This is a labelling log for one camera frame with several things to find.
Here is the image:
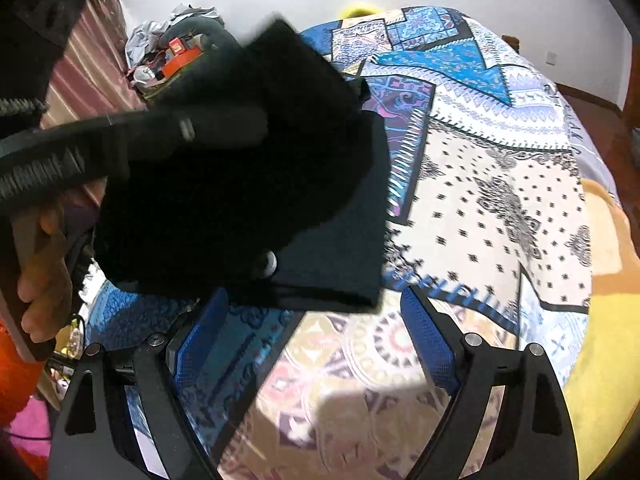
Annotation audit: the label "person's left hand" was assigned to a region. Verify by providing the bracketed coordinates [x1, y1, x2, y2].
[17, 179, 106, 344]

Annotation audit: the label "blue patchwork bedspread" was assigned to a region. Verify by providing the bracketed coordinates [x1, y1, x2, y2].
[87, 6, 592, 479]

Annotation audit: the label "yellow pillow behind bed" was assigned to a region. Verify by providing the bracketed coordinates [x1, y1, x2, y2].
[338, 4, 381, 20]

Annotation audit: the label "yellow orange fleece blanket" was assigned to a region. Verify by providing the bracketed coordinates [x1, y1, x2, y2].
[564, 179, 639, 479]

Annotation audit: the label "black pants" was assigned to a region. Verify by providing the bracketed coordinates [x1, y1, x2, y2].
[94, 20, 390, 312]

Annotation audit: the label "striped pink curtain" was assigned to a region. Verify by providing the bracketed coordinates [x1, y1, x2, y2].
[40, 0, 144, 129]

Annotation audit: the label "orange sleeve forearm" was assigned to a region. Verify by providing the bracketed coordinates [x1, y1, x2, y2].
[0, 325, 48, 479]

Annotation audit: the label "green bag with clutter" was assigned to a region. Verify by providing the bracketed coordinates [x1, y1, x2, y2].
[124, 4, 240, 103]

